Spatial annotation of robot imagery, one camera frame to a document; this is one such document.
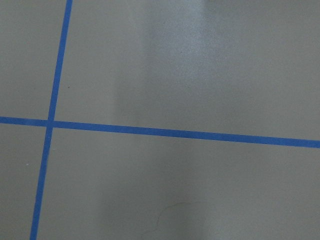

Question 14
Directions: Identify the brown paper table cover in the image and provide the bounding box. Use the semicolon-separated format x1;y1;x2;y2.
0;0;320;240

